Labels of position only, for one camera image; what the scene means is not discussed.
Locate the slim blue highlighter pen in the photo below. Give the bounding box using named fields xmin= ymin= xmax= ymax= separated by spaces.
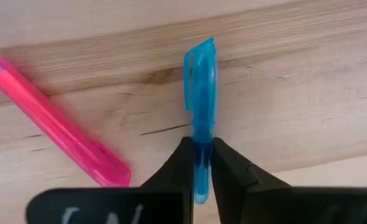
xmin=183 ymin=37 xmax=218 ymax=205

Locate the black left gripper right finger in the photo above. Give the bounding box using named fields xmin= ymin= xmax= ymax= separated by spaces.
xmin=210 ymin=137 xmax=290 ymax=224

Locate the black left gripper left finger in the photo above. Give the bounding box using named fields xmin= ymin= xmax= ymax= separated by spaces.
xmin=139 ymin=136 xmax=196 ymax=224

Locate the short pink highlighter pen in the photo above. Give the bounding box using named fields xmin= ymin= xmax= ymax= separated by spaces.
xmin=0 ymin=54 xmax=131 ymax=187

